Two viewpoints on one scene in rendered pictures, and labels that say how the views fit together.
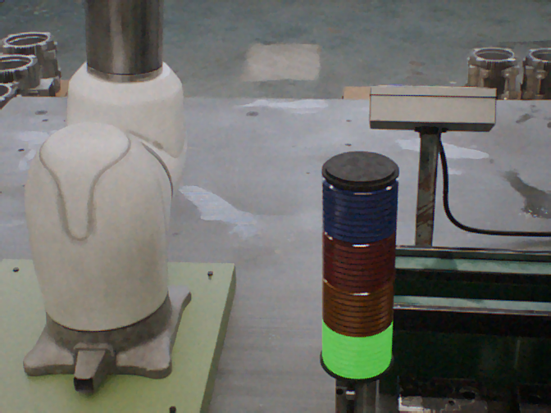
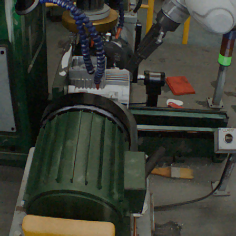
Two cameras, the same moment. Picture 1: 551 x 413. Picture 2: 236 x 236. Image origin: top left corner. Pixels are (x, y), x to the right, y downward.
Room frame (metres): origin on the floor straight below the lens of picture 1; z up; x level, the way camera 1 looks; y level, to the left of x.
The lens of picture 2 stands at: (1.88, -0.74, 1.74)
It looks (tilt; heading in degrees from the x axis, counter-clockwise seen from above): 38 degrees down; 171
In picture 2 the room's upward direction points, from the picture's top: 4 degrees clockwise
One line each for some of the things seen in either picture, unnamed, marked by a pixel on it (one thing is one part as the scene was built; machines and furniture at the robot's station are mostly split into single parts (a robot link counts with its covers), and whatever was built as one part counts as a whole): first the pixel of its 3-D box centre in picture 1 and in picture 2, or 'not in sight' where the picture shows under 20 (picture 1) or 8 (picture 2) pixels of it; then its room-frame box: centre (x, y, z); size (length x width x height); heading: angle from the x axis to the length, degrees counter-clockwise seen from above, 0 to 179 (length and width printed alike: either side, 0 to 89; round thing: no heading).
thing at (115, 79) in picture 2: not in sight; (99, 95); (0.84, -0.64, 1.02); 0.20 x 0.19 x 0.19; 82
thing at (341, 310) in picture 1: (357, 295); (226, 50); (0.62, -0.07, 1.10); 0.06 x 0.06 x 0.04
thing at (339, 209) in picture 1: (359, 200); (229, 32); (0.62, -0.07, 1.19); 0.06 x 0.06 x 0.04
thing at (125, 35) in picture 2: not in sight; (104, 47); (0.51, -0.60, 1.04); 0.41 x 0.25 x 0.25; 172
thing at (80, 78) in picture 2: not in sight; (88, 72); (0.83, -0.68, 1.11); 0.12 x 0.11 x 0.07; 82
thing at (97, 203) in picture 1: (97, 215); not in sight; (0.94, 0.22, 1.00); 0.18 x 0.16 x 0.22; 177
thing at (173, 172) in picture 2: not in sight; (167, 171); (1.03, -0.41, 0.80); 0.21 x 0.05 x 0.01; 77
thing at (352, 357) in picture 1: (357, 338); (224, 58); (0.62, -0.07, 1.05); 0.06 x 0.06 x 0.04
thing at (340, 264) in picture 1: (358, 249); (228, 41); (0.62, -0.07, 1.14); 0.06 x 0.06 x 0.04
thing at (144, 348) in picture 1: (106, 323); not in sight; (0.91, 0.22, 0.87); 0.22 x 0.18 x 0.06; 175
